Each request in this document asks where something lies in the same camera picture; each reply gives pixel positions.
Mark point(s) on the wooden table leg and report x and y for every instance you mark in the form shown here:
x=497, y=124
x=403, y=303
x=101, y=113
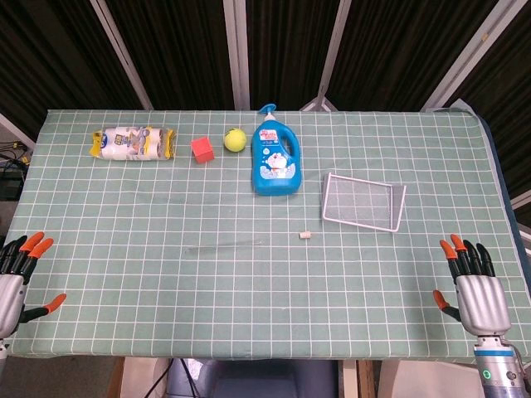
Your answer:
x=117, y=379
x=366, y=379

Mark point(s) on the wide white frame post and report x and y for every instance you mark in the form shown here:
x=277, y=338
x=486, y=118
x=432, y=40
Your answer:
x=464, y=58

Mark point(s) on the green checkered tablecloth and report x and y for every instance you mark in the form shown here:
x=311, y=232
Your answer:
x=265, y=290

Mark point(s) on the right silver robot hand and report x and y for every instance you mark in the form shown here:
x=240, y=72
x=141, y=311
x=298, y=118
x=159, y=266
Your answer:
x=483, y=302

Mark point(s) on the black equipment box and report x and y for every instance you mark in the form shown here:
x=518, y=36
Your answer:
x=10, y=182

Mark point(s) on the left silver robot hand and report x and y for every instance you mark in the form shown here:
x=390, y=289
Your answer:
x=10, y=298

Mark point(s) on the thin clear rod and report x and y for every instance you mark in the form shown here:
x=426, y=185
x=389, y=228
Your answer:
x=224, y=246

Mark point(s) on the blue detergent pump bottle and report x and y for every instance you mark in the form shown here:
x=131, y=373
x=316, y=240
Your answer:
x=276, y=166

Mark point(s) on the white frame post with bracket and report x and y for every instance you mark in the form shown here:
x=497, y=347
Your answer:
x=332, y=62

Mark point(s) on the red cube block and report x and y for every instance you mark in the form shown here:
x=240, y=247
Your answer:
x=202, y=151

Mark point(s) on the plastic pack of white rolls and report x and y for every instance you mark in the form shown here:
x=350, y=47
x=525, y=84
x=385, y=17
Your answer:
x=128, y=143

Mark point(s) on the white slanted frame post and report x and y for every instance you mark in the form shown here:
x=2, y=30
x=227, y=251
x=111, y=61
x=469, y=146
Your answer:
x=124, y=58

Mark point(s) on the dark brown curtain backdrop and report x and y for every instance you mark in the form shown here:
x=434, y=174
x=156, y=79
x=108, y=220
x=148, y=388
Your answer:
x=186, y=49

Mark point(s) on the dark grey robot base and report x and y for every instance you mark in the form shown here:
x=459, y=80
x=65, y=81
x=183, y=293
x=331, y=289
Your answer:
x=265, y=381

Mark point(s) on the white double frame post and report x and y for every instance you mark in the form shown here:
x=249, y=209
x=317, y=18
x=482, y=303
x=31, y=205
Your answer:
x=237, y=54

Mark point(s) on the yellow tennis ball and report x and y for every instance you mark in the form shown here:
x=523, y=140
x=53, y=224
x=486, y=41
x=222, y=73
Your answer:
x=235, y=140

